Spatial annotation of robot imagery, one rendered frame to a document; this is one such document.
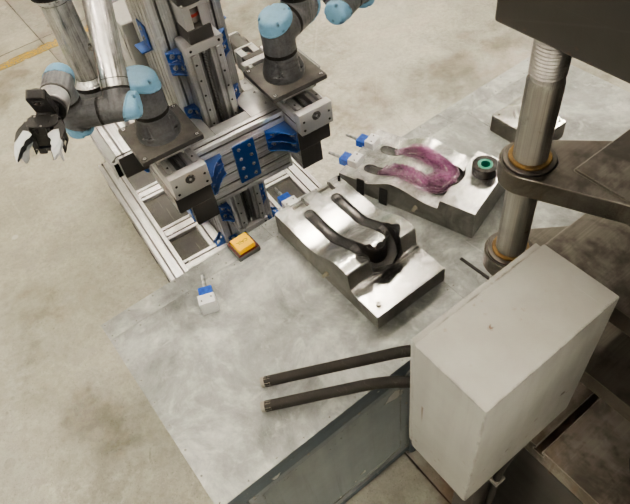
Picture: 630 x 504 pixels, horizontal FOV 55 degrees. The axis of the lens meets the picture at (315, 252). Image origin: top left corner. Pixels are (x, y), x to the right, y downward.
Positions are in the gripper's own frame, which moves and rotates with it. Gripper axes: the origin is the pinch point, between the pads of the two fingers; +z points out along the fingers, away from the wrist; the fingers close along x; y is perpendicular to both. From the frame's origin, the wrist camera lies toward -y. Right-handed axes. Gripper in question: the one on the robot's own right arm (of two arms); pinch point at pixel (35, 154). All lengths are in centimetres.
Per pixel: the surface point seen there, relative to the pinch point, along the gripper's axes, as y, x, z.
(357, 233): 45, -78, -8
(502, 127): 43, -138, -51
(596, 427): 50, -127, 57
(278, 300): 59, -53, 4
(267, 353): 60, -48, 22
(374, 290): 49, -80, 10
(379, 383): 48, -76, 41
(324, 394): 52, -62, 40
